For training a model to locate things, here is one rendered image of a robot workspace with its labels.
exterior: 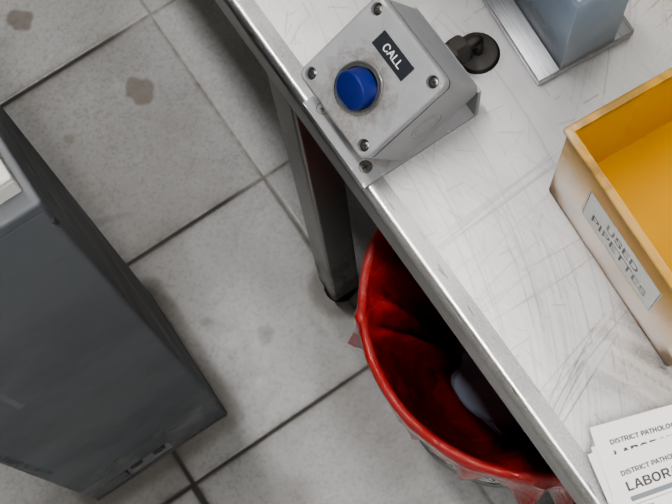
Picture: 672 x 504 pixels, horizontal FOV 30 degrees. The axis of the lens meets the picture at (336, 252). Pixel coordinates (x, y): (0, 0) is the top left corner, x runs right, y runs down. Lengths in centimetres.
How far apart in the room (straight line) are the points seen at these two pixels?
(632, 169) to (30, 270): 41
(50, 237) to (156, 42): 98
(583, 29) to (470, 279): 16
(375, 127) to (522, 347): 16
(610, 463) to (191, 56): 119
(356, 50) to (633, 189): 19
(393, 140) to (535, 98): 11
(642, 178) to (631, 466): 18
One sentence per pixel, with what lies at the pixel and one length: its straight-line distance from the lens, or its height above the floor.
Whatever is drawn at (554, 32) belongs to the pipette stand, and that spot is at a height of 92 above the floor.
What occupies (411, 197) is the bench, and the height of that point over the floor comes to 87.
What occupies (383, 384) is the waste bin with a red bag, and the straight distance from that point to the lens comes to 119.
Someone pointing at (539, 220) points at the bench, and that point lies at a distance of 78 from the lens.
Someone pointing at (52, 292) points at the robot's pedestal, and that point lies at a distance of 95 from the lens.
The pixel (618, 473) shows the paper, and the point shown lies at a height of 89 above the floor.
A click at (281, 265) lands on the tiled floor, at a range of 168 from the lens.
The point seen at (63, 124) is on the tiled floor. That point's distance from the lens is 181.
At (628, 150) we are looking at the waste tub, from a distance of 79.
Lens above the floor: 162
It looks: 74 degrees down
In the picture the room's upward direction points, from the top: 11 degrees counter-clockwise
